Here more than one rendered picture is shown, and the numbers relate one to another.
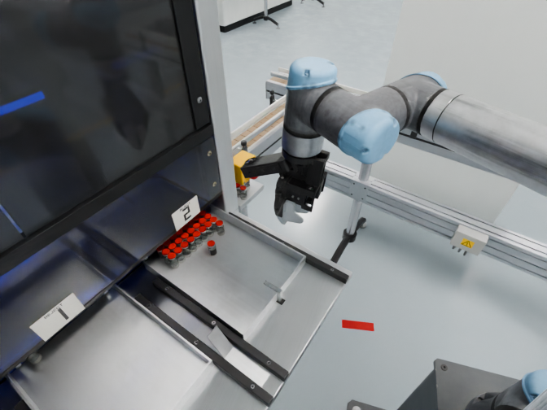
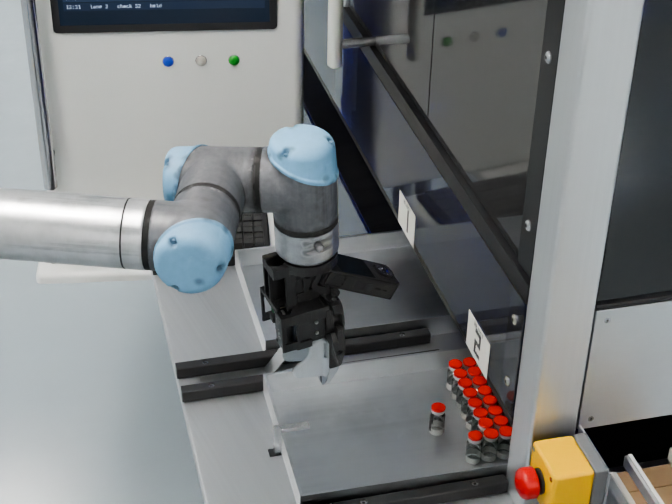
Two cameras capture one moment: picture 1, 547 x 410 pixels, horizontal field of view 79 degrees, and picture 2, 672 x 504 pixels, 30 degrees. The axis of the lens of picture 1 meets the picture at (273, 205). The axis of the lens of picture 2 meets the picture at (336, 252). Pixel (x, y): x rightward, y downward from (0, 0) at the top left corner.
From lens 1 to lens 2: 171 cm
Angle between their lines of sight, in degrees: 90
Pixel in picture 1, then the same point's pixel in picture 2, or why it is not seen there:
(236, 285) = (349, 424)
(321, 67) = (285, 136)
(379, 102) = (198, 164)
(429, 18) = not seen: outside the picture
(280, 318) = (252, 436)
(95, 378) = not seen: hidden behind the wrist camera
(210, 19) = (558, 142)
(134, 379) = not seen: hidden behind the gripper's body
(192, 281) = (404, 390)
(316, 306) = (223, 479)
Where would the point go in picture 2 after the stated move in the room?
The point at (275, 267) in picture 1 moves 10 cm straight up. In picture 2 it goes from (333, 478) to (334, 423)
